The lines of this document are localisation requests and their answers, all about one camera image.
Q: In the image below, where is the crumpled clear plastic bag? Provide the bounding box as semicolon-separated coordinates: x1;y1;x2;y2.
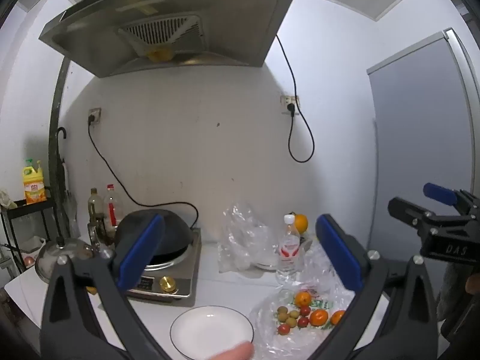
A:
300;240;361;297

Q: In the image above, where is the black wok with wooden handle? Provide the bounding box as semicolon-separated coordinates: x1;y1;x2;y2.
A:
86;209;196;295

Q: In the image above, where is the green printed plastic bag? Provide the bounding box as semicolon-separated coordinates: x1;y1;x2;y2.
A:
249;281;357;360

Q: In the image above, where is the white plate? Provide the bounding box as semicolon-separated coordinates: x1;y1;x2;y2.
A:
169;305;255;359

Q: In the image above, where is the yellow detergent bottle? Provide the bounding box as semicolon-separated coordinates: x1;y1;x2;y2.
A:
22;158;47;205

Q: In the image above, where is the black range hood cable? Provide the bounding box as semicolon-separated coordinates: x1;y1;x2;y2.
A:
275;34;316;164

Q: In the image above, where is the black wire rack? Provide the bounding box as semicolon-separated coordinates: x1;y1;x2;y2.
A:
0;197;61;274

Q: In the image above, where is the black cooker cable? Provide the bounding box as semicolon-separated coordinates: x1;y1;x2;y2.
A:
88;115;200;230

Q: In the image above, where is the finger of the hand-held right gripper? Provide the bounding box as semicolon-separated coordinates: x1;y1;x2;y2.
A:
388;196;457;234
424;183;480;218

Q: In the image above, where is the person's right forearm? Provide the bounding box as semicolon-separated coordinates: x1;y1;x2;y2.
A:
437;262;480;342

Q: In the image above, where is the steel pot lid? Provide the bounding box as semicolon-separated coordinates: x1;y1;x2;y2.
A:
34;237;96;284

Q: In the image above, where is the steel range hood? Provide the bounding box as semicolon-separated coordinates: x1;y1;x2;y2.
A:
38;0;300;79

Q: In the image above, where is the steel induction cooker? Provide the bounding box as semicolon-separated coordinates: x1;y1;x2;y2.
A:
124;227;203;301

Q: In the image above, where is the dark wall pipe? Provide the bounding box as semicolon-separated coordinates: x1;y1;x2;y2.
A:
47;56;72;214

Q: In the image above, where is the small steel holder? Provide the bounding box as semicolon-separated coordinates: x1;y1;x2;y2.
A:
88;214;113;250

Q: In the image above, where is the white container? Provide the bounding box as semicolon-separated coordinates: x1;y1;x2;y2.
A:
22;236;47;267

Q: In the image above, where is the black umbrella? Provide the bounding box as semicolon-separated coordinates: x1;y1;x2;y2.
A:
55;127;76;233

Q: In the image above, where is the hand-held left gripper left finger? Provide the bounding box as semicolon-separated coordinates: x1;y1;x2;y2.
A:
39;213;173;360

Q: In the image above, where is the red label bottle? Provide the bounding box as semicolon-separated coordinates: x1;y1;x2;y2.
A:
104;184;124;233

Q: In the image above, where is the person's left hand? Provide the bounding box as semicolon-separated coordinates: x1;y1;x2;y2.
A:
208;341;256;360

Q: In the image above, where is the clear water bottle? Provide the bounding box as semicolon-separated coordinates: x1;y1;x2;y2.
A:
275;214;305;286

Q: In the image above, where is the oil bottle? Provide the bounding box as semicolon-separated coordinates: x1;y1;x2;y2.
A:
87;188;106;241

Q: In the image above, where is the white dish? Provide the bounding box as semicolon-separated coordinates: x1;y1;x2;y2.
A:
255;257;280;271

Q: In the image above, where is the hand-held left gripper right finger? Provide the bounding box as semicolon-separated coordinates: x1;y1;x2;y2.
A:
296;214;439;360

